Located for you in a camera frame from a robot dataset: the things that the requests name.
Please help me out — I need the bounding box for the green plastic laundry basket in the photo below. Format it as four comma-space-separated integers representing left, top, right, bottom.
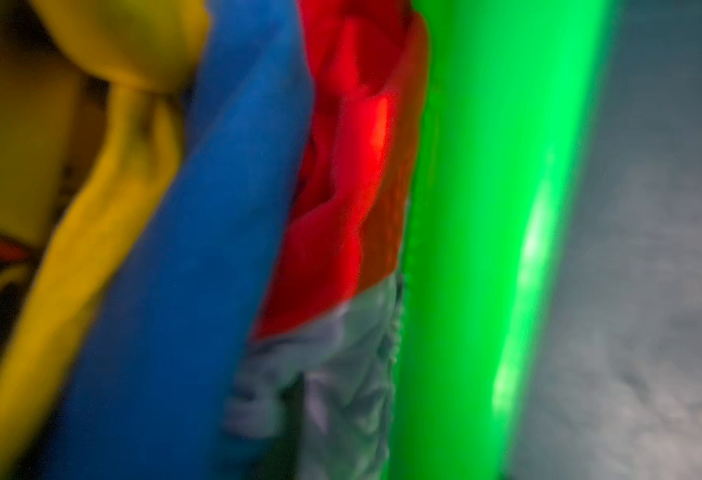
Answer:
384, 1, 618, 479

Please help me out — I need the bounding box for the lavender t-shirt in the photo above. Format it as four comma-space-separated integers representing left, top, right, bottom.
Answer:
225, 273, 404, 479

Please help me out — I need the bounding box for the red t-shirt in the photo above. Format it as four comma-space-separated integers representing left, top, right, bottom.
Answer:
255, 1, 429, 339

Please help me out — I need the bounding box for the yellow printed t-shirt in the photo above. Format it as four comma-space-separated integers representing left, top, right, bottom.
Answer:
0, 1, 209, 479

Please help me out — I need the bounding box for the blue t-shirt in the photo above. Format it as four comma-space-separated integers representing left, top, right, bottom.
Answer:
34, 1, 313, 479

